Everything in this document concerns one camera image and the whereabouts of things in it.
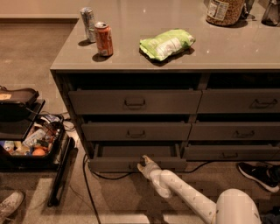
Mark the white sneaker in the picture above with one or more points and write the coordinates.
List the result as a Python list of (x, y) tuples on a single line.
[(10, 205)]

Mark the grey drawer cabinet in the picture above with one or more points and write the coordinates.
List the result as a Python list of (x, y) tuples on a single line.
[(177, 80)]

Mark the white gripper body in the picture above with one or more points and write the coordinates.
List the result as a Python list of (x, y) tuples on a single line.
[(152, 170)]

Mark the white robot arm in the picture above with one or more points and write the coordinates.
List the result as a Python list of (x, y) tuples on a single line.
[(233, 206)]

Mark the dark object on counter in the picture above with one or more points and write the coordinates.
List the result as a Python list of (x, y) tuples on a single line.
[(271, 16)]

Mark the black bin with groceries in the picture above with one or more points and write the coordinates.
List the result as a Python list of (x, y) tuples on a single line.
[(47, 133)]

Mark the black sneaker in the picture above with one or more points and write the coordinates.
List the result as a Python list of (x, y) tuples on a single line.
[(267, 177)]

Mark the grey drawer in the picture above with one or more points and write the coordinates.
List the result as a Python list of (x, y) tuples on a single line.
[(234, 131), (132, 102), (136, 131), (124, 158), (231, 153), (241, 101)]

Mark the orange soda can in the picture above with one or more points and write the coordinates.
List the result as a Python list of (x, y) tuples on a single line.
[(103, 39)]

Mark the large clear snack jar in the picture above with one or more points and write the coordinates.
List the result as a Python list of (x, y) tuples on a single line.
[(224, 12)]

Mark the green chip bag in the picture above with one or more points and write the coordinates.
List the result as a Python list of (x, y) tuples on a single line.
[(167, 44)]

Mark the black tray lid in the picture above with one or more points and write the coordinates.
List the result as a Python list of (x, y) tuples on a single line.
[(23, 97)]

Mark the orange fruit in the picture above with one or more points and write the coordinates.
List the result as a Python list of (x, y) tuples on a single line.
[(38, 152)]

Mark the black floor bar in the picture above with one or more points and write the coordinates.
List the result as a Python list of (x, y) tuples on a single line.
[(60, 179)]

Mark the silver soda can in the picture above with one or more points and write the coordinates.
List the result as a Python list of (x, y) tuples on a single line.
[(88, 19)]

